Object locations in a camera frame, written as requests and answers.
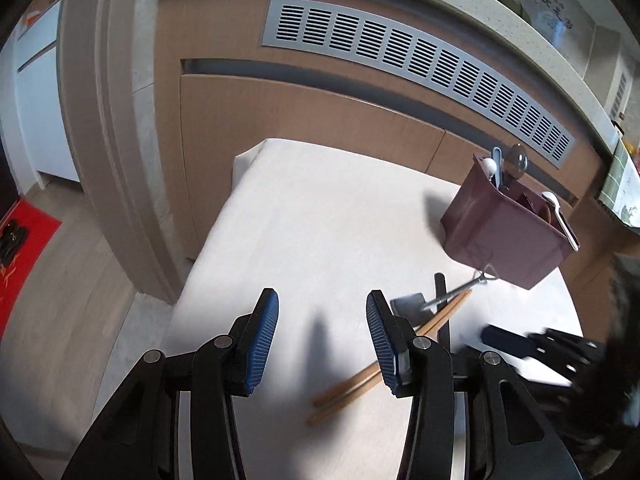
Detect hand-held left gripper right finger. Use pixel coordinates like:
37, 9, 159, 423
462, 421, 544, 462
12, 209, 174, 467
366, 290, 576, 480

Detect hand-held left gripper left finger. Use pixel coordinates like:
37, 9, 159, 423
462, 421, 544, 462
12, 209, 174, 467
61, 287, 280, 480

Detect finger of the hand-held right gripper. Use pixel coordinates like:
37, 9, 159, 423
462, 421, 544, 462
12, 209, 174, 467
480, 325, 540, 361
530, 327, 601, 386

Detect small metal shovel spoon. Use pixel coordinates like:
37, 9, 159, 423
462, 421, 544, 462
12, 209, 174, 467
390, 267, 498, 323

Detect black-handled spoon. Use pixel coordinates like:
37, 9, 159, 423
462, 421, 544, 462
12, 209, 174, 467
434, 273, 452, 357

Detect maroon plastic utensil holder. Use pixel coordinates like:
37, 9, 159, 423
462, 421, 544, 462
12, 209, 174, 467
440, 155, 576, 291

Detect white plastic spoon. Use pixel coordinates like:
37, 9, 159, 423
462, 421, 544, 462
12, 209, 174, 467
541, 191, 582, 252

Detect large shiny metal spoon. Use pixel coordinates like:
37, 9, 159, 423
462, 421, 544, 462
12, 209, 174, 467
502, 144, 529, 193

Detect blue-grey spoon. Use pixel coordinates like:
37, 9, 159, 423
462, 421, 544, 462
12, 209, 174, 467
491, 146, 506, 191

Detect white tablecloth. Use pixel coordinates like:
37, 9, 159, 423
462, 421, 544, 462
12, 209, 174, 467
162, 137, 586, 480

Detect green checked towel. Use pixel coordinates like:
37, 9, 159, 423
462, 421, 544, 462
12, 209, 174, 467
595, 140, 640, 228

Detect wooden base cabinet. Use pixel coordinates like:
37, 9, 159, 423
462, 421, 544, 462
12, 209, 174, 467
152, 0, 640, 281

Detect red floor mat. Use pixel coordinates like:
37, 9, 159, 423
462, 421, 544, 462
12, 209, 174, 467
0, 197, 63, 341

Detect grey vent grille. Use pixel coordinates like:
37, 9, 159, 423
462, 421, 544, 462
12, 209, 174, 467
260, 0, 576, 168

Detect white cabinet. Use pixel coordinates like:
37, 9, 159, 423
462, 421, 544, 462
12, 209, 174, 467
0, 0, 83, 191

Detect speckled kitchen countertop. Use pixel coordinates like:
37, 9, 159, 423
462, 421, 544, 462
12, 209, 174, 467
155, 0, 621, 156

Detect cartoon wall poster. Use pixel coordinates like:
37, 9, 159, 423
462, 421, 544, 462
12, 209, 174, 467
485, 0, 598, 81

